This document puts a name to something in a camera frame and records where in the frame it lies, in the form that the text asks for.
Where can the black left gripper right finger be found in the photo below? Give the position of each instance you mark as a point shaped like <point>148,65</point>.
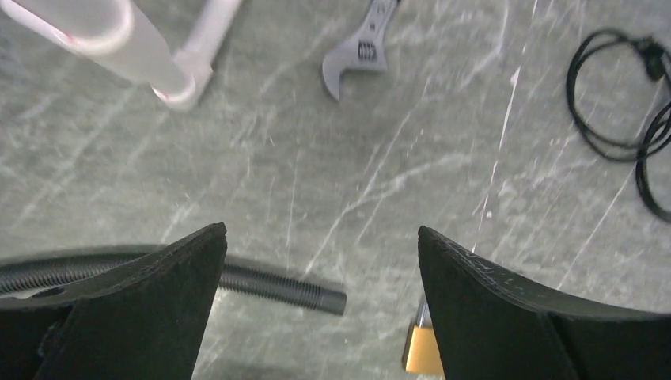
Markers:
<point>493,323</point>

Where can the white PVC pipe frame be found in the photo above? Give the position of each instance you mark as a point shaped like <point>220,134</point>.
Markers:
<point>118,36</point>

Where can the small brass padlock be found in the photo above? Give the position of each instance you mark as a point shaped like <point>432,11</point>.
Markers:
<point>421,354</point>

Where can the grey adjustable wrench red handle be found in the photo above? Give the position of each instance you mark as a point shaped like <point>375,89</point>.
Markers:
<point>362,50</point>

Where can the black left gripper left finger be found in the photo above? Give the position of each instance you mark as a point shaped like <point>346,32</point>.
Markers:
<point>141,320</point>

